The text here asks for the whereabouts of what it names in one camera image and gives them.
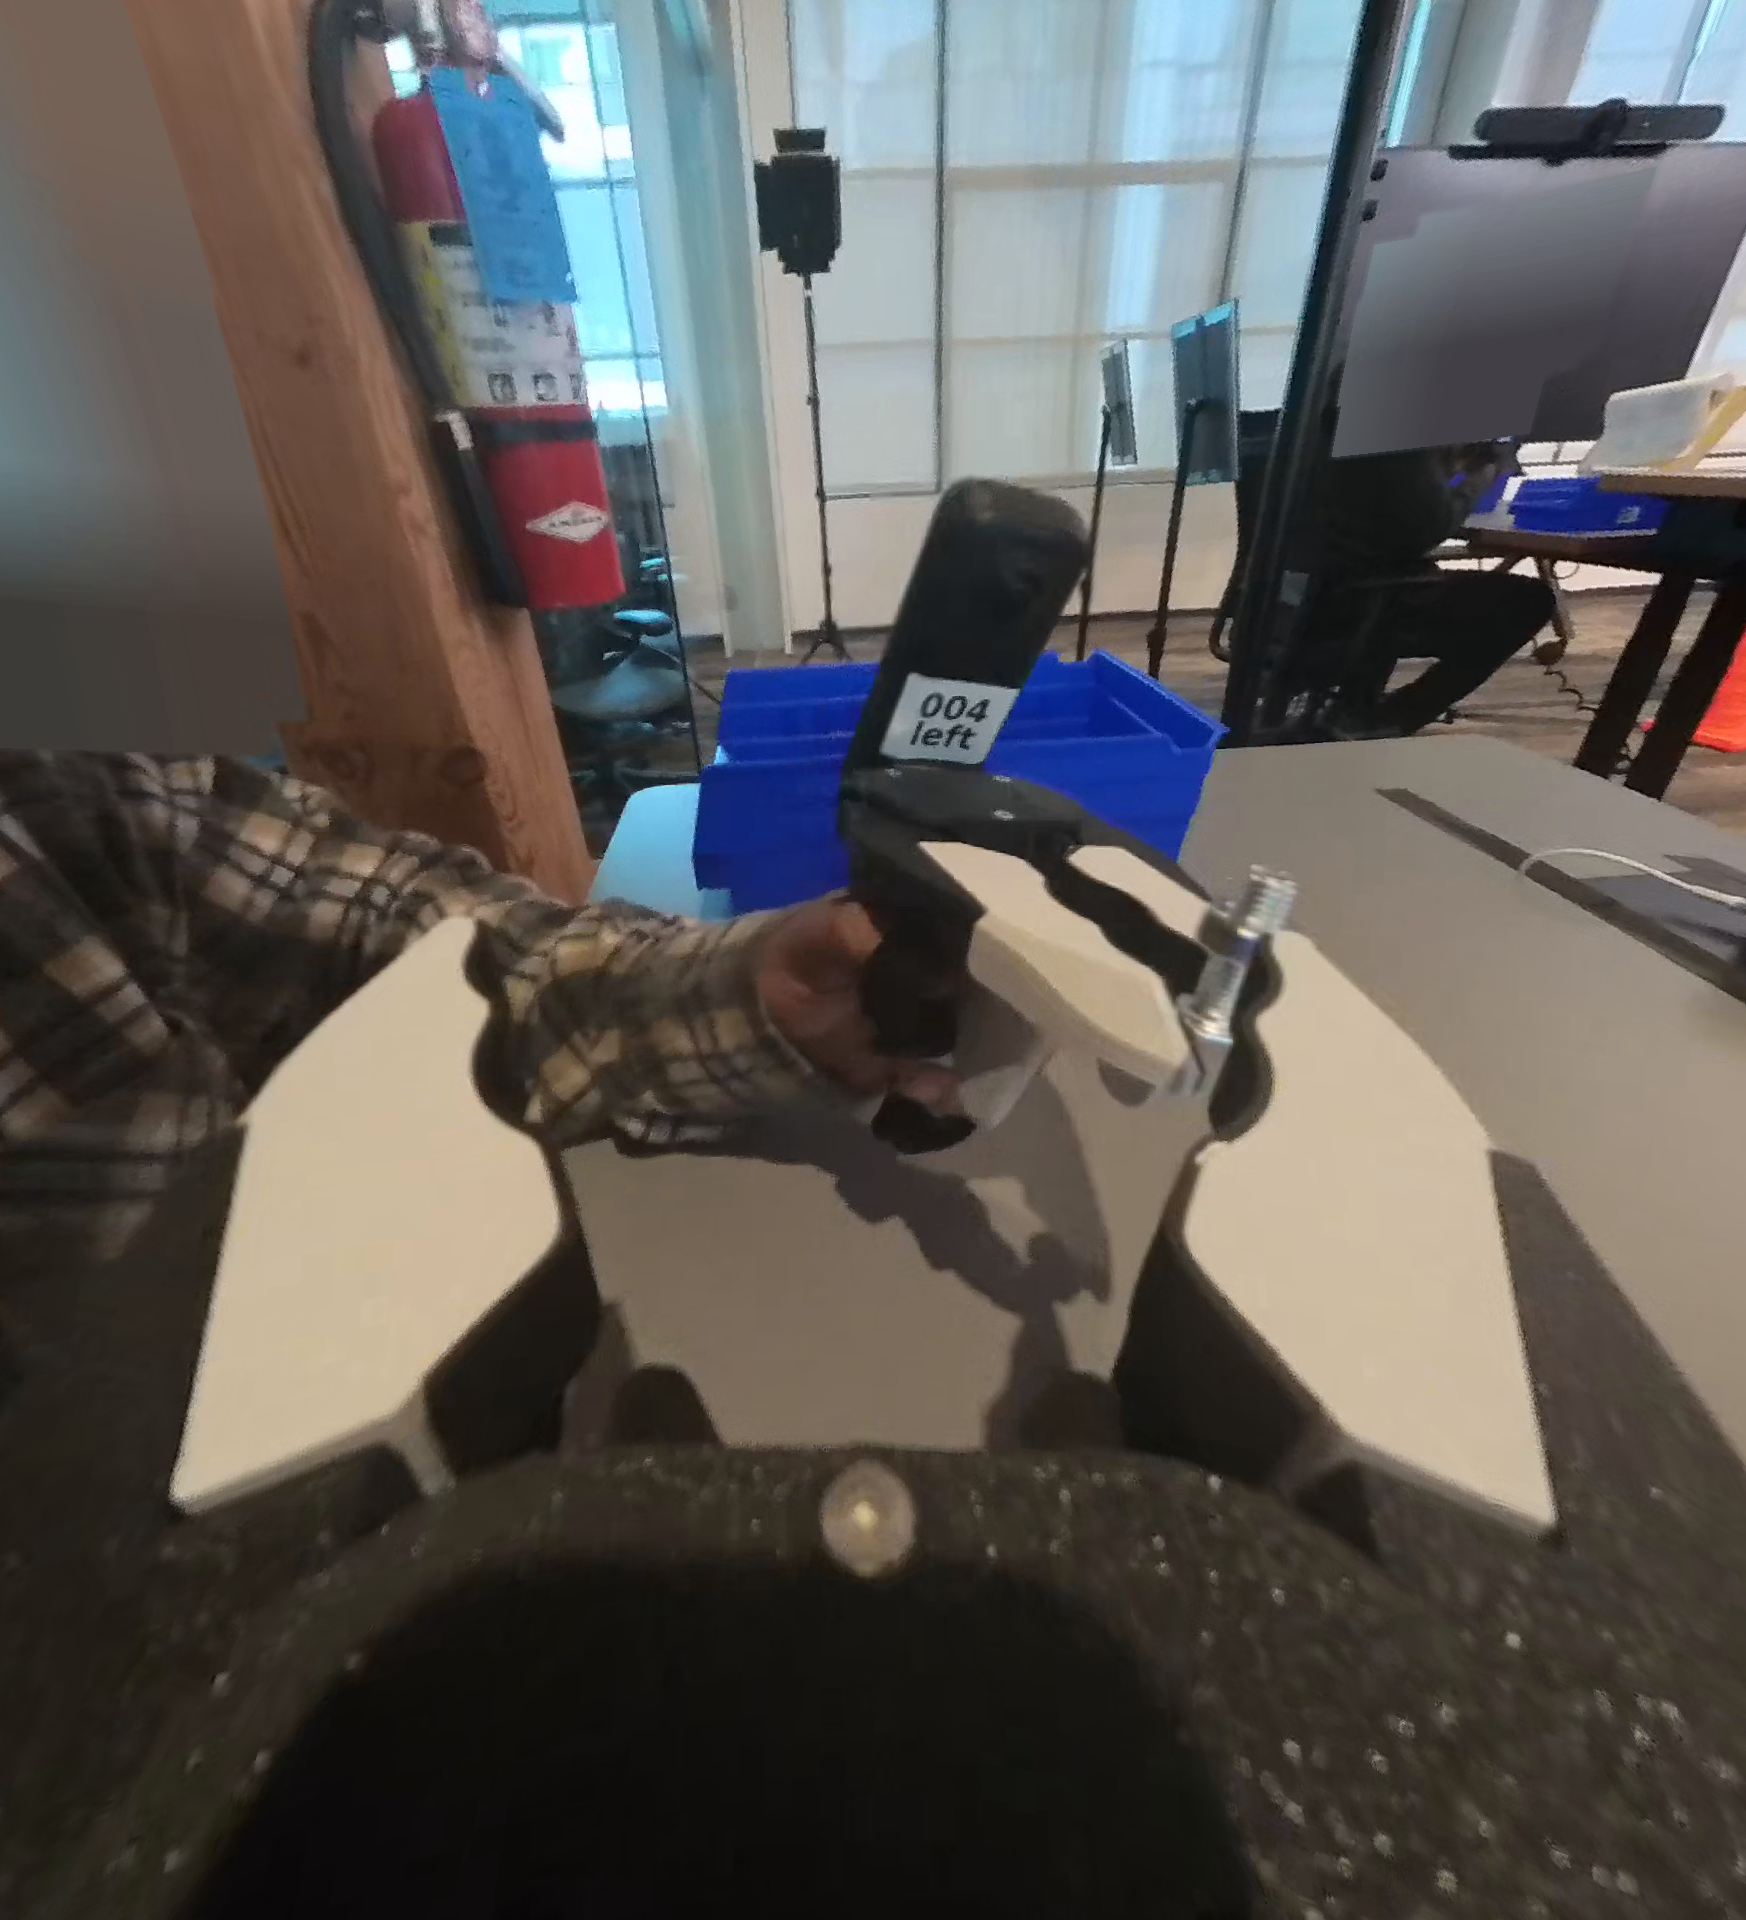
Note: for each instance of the wooden post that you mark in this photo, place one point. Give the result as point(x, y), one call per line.
point(348, 529)

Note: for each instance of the white and yellow bundle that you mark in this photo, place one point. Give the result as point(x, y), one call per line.
point(1654, 424)

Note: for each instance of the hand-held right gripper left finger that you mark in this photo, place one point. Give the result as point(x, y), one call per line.
point(377, 1231)

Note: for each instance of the person's left forearm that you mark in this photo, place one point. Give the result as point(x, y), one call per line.
point(629, 1004)

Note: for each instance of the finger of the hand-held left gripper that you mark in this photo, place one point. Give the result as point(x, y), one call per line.
point(1053, 972)
point(1143, 877)

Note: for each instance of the blue plastic bin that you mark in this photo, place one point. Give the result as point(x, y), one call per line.
point(787, 807)

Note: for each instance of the grey office chair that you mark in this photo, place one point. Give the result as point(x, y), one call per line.
point(617, 697)

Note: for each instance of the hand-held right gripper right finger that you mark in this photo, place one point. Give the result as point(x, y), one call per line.
point(1356, 1231)

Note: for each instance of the black webcam bar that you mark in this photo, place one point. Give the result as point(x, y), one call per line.
point(1593, 127)

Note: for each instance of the person's left hand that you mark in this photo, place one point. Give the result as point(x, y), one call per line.
point(814, 988)

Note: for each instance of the blue paper tag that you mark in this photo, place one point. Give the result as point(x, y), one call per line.
point(506, 194)

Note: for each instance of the wooden office desk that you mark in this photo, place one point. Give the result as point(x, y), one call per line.
point(1744, 481)

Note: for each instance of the black rolling display stand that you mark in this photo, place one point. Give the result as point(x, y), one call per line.
point(1304, 448)

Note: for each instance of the black panel stand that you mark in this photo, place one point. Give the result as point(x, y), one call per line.
point(1202, 391)
point(1113, 408)

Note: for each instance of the red fire extinguisher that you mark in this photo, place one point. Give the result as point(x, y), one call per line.
point(550, 508)

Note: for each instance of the black light stand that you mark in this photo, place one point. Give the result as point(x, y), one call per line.
point(805, 205)

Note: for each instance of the silver hex bolt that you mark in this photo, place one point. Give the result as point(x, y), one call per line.
point(1272, 893)

